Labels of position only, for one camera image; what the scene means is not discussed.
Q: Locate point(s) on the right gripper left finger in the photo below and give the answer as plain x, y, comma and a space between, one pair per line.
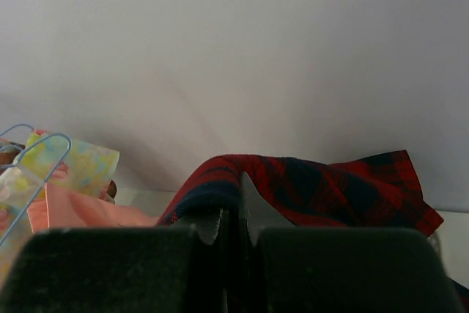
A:
208, 224

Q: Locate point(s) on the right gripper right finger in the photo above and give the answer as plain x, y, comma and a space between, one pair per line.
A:
249, 209

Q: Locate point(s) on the red plaid skirt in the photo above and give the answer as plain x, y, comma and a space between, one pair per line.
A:
377, 191

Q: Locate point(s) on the salmon pink skirt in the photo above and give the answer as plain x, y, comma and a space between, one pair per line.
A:
64, 208

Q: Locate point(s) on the blue wire hanger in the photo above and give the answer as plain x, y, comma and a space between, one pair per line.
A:
25, 170

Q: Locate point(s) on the floral pastel garment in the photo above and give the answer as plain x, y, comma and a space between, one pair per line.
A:
87, 169

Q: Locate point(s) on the brown plaid garment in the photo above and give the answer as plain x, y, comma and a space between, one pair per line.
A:
110, 190

